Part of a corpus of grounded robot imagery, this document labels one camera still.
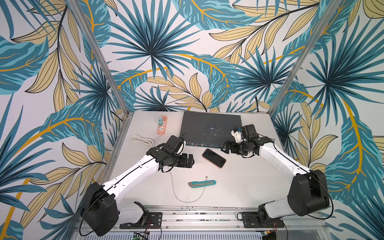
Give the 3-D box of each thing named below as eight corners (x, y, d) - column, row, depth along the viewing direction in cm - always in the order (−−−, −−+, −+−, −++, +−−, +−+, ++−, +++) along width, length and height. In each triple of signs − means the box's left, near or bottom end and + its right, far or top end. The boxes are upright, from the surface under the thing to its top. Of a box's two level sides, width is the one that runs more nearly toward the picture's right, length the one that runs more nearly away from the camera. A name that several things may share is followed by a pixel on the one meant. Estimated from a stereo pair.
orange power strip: (157, 134, 109) (156, 129, 104) (160, 119, 118) (159, 114, 113) (165, 134, 109) (164, 129, 104) (167, 119, 118) (166, 114, 113)
